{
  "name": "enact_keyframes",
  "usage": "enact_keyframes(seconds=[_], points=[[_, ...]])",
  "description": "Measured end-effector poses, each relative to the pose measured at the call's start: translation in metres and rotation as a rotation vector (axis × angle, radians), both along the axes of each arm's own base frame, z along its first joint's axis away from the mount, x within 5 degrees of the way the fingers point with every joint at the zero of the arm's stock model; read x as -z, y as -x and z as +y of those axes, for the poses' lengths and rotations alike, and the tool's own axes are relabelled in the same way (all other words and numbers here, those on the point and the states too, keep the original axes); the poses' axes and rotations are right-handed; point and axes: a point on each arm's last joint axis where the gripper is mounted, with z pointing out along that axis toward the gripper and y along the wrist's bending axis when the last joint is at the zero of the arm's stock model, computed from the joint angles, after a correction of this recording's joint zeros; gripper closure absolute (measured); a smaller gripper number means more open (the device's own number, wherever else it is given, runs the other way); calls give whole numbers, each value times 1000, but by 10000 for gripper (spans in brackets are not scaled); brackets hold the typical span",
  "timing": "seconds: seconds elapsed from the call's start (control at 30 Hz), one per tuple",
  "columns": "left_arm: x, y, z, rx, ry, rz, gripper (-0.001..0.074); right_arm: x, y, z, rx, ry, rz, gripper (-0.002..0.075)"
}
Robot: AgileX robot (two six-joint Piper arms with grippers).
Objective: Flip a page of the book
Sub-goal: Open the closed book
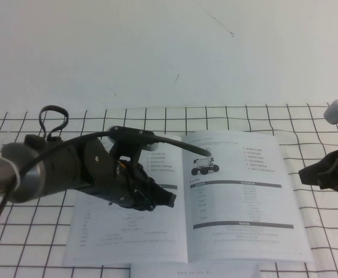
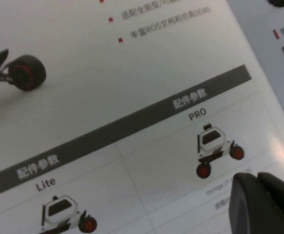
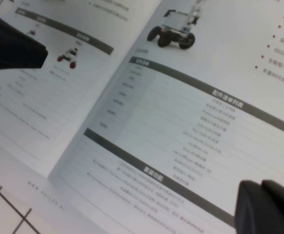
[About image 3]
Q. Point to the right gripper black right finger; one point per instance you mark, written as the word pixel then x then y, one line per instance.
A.
pixel 268 209

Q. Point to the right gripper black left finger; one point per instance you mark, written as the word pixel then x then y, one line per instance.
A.
pixel 10 48

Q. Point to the white product catalog book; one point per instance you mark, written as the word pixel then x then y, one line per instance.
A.
pixel 171 117

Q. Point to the white closed booklet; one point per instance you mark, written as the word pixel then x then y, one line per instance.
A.
pixel 46 195

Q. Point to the white black-grid checkered tablecloth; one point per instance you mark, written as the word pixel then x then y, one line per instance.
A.
pixel 3 214

